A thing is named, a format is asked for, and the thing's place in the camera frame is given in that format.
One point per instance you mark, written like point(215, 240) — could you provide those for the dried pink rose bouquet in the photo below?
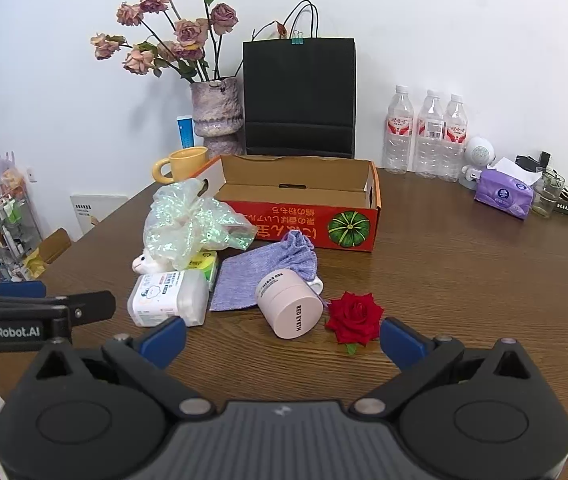
point(191, 30)

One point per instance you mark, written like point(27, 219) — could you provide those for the wooden desktop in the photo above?
point(463, 270)

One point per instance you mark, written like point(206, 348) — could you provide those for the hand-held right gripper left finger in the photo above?
point(166, 336)

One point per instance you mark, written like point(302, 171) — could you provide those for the white wall outlet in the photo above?
point(32, 174)

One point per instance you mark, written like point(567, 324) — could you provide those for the cluttered storage rack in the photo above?
point(4, 220)

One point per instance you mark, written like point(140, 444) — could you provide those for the purple fabric pouch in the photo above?
point(244, 280)

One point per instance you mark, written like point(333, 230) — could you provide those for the blue white tube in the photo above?
point(185, 132)

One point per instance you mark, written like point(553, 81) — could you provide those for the clear water bottle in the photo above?
point(456, 145)
point(397, 135)
point(429, 140)

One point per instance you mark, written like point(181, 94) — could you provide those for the iridescent plastic bag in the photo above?
point(184, 220)

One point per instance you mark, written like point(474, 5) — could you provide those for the purple tissue pack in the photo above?
point(501, 195)

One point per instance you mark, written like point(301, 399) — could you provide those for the red rose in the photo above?
point(353, 315)

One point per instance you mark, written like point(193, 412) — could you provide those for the teal binder clip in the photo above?
point(297, 40)

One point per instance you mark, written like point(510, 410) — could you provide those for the white flat box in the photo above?
point(99, 210)

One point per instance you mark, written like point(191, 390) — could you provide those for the dried orange bud stem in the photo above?
point(279, 26)

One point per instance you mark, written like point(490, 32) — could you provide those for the green tissue packet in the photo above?
point(204, 265)

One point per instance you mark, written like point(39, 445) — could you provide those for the white and yellow plush toy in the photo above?
point(144, 263)

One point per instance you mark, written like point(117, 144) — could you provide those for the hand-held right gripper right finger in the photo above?
point(398, 342)

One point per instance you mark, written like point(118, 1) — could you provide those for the brown cardboard box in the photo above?
point(49, 250)

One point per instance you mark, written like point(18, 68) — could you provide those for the orange cardboard box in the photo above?
point(289, 220)

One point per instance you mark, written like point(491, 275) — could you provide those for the white wet wipes pack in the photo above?
point(164, 295)

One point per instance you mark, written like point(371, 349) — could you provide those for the white round speaker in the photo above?
point(478, 152)

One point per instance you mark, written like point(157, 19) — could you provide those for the black charger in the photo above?
point(531, 162)

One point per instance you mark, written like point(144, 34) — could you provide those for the black paper bag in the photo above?
point(299, 90)

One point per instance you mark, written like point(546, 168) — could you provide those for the small glass cup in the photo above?
point(546, 200)

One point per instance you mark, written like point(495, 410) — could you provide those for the mottled purple ceramic vase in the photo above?
point(216, 110)

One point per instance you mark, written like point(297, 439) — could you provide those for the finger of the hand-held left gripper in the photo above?
point(94, 305)
point(19, 289)

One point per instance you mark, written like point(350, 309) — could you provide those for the yellow mug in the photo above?
point(189, 162)

